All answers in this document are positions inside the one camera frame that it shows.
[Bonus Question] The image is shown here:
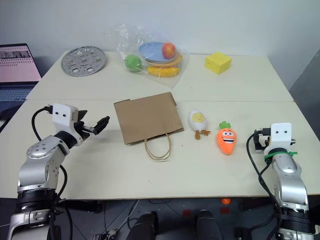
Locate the orange carrot plush toy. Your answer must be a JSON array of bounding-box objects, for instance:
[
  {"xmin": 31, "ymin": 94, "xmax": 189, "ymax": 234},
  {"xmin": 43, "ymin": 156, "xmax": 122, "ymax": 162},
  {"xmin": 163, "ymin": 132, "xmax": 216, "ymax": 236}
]
[{"xmin": 215, "ymin": 120, "xmax": 238, "ymax": 156}]

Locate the brown paper bag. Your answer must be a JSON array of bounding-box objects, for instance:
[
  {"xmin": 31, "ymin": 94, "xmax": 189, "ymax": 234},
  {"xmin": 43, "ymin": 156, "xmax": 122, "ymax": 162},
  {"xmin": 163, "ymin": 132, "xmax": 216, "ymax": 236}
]
[{"xmin": 113, "ymin": 91, "xmax": 185, "ymax": 162}]

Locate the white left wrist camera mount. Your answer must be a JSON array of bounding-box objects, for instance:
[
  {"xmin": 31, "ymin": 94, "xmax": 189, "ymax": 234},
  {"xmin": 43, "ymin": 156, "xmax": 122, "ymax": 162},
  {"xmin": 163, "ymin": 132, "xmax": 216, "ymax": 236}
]
[{"xmin": 51, "ymin": 103, "xmax": 83, "ymax": 147}]

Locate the white cable under table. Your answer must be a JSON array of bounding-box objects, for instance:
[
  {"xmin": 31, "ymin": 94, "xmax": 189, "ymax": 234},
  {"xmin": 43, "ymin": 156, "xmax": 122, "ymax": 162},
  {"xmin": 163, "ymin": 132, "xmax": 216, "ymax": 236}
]
[{"xmin": 104, "ymin": 199, "xmax": 140, "ymax": 236}]

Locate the green toy apple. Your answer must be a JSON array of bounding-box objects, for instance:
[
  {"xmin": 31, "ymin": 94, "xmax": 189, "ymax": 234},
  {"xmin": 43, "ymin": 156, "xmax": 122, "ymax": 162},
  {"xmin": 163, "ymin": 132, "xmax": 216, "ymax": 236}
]
[{"xmin": 124, "ymin": 54, "xmax": 144, "ymax": 74}]

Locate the orange plate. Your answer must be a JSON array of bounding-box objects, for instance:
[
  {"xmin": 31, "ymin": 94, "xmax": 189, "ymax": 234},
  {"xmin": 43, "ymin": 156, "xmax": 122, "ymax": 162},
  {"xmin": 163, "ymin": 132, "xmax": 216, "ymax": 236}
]
[{"xmin": 144, "ymin": 53, "xmax": 184, "ymax": 69}]

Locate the blue plate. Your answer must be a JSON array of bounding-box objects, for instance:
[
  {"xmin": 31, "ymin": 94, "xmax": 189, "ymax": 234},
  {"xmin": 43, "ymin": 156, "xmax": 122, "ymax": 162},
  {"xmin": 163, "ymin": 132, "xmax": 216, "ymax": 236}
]
[{"xmin": 138, "ymin": 41, "xmax": 180, "ymax": 64}]

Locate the red toy apple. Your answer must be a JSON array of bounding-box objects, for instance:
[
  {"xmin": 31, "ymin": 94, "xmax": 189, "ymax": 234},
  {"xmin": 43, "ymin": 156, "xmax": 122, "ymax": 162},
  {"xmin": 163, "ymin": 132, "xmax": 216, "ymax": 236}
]
[{"xmin": 161, "ymin": 42, "xmax": 177, "ymax": 60}]

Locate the yellow cheese block toy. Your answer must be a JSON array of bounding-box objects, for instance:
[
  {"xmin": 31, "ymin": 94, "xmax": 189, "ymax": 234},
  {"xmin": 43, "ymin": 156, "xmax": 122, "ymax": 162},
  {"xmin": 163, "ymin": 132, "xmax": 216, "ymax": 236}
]
[{"xmin": 204, "ymin": 51, "xmax": 233, "ymax": 75}]

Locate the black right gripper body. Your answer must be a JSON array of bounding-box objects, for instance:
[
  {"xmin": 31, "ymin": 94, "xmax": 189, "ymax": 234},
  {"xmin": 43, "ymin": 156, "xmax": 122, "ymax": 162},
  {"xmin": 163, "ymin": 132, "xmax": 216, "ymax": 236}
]
[{"xmin": 253, "ymin": 128, "xmax": 272, "ymax": 152}]

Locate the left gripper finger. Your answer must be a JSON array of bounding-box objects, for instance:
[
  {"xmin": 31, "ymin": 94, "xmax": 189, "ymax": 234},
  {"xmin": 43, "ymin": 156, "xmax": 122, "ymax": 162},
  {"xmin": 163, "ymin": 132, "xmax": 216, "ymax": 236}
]
[
  {"xmin": 93, "ymin": 115, "xmax": 111, "ymax": 136},
  {"xmin": 76, "ymin": 109, "xmax": 88, "ymax": 122}
]

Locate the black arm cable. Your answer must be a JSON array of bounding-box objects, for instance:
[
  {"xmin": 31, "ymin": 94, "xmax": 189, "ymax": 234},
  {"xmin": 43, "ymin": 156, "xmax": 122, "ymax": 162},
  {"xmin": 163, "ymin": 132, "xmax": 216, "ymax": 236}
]
[
  {"xmin": 30, "ymin": 105, "xmax": 55, "ymax": 141},
  {"xmin": 245, "ymin": 128, "xmax": 285, "ymax": 221}
]

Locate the clear plastic bag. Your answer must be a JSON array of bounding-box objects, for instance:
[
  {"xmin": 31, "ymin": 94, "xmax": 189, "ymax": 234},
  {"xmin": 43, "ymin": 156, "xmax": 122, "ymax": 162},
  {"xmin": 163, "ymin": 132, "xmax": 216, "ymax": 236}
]
[{"xmin": 104, "ymin": 23, "xmax": 189, "ymax": 89}]

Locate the open laptop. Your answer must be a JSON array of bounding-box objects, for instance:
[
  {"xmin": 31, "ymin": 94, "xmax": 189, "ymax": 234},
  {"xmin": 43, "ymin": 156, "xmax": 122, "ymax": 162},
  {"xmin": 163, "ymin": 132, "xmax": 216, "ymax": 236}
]
[{"xmin": 0, "ymin": 43, "xmax": 43, "ymax": 121}]

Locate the green zip tie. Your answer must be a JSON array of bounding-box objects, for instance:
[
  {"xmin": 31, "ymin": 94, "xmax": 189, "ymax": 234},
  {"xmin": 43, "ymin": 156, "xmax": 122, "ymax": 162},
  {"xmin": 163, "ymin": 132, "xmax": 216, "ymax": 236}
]
[{"xmin": 263, "ymin": 149, "xmax": 299, "ymax": 161}]

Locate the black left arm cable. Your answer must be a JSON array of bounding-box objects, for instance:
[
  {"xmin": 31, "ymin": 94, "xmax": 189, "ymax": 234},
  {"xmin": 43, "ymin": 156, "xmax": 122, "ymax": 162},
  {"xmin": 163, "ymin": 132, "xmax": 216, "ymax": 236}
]
[{"xmin": 30, "ymin": 105, "xmax": 55, "ymax": 141}]

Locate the dark rounded shape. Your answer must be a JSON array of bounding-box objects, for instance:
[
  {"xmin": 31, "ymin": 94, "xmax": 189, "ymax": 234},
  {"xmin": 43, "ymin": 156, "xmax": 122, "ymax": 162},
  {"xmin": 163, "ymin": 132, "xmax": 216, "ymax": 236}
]
[
  {"xmin": 126, "ymin": 211, "xmax": 159, "ymax": 240},
  {"xmin": 195, "ymin": 209, "xmax": 219, "ymax": 240}
]

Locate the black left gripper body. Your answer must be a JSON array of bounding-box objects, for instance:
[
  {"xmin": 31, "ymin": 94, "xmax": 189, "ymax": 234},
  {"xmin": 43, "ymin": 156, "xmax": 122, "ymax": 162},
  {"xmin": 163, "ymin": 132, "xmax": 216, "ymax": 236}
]
[{"xmin": 73, "ymin": 110, "xmax": 98, "ymax": 141}]

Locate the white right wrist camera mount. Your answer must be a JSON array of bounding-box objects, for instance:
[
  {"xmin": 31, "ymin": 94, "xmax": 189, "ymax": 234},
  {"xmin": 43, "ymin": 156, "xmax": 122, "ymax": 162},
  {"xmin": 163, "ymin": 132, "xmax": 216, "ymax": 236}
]
[{"xmin": 263, "ymin": 122, "xmax": 297, "ymax": 161}]

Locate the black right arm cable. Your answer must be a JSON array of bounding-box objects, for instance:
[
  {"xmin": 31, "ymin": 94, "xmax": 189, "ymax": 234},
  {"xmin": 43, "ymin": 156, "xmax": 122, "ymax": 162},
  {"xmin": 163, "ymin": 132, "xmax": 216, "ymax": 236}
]
[{"xmin": 245, "ymin": 128, "xmax": 285, "ymax": 221}]

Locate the egg plush toy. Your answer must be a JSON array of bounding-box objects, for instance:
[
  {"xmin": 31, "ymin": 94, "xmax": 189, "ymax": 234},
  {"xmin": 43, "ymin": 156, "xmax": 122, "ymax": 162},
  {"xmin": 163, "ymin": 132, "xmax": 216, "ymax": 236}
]
[{"xmin": 187, "ymin": 109, "xmax": 212, "ymax": 141}]

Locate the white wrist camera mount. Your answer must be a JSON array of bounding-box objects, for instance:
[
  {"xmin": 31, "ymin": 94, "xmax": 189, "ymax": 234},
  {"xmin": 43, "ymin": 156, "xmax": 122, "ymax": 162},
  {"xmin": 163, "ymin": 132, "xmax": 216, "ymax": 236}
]
[
  {"xmin": 51, "ymin": 103, "xmax": 83, "ymax": 147},
  {"xmin": 263, "ymin": 122, "xmax": 297, "ymax": 161}
]

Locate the round perforated metal plate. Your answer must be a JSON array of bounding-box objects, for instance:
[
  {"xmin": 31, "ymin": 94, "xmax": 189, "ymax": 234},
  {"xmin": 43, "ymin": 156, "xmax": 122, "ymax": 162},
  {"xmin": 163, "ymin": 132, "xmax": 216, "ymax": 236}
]
[{"xmin": 60, "ymin": 45, "xmax": 108, "ymax": 78}]

